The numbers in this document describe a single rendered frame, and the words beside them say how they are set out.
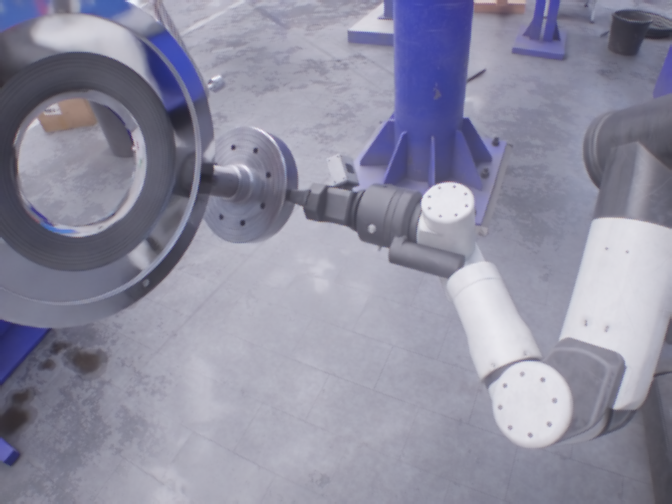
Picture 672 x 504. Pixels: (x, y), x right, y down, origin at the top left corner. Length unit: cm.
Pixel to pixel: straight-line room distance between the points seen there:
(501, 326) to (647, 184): 20
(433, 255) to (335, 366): 102
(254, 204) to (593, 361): 54
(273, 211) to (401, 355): 96
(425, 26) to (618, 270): 149
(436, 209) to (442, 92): 140
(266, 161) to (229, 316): 109
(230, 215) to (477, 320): 45
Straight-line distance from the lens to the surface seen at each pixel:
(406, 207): 57
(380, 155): 223
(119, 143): 293
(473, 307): 50
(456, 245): 57
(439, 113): 196
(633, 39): 415
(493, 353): 48
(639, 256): 43
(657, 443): 149
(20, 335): 216
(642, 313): 43
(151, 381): 169
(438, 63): 186
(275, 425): 146
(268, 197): 71
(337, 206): 61
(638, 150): 46
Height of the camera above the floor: 133
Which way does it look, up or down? 46 degrees down
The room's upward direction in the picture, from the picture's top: 7 degrees counter-clockwise
